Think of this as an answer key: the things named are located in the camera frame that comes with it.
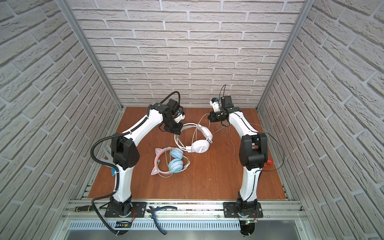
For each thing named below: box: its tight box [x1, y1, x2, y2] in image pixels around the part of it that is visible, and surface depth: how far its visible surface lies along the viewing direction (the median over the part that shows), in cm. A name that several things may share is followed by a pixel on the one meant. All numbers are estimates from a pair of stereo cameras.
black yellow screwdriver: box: [75, 205, 93, 212], surface depth 74 cm
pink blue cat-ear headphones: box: [151, 147, 184, 176], surface depth 86 cm
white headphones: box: [174, 123, 213, 154], surface depth 79 cm
